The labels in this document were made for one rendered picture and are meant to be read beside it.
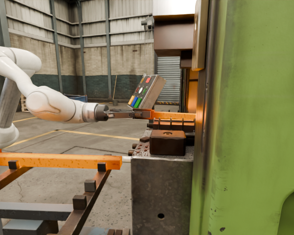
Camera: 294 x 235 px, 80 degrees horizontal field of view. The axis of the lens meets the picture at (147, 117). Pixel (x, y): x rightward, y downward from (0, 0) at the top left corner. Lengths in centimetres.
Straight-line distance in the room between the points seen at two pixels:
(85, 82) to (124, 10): 431
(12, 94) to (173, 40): 106
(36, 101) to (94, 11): 1055
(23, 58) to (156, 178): 101
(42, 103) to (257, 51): 60
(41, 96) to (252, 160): 61
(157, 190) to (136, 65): 884
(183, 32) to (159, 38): 9
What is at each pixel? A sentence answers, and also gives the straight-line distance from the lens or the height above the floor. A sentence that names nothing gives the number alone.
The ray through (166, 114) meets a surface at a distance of 75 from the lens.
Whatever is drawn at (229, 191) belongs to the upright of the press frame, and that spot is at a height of 99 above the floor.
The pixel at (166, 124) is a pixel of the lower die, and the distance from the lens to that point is 69.
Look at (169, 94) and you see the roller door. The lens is 877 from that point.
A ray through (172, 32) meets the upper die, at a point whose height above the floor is 132.
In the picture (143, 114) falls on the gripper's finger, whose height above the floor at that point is 102.
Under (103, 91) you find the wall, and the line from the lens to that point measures 1024.
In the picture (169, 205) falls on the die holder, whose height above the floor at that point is 75.
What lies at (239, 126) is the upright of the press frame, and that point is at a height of 109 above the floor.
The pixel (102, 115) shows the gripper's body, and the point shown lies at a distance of 78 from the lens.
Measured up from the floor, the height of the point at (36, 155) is 98.
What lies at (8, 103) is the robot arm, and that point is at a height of 102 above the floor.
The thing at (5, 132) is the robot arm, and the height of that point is 81.
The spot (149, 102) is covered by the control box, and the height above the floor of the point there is 102.
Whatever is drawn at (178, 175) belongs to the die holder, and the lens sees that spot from 60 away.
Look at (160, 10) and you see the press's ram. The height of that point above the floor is 138.
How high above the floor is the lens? 116
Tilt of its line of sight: 12 degrees down
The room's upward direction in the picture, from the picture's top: straight up
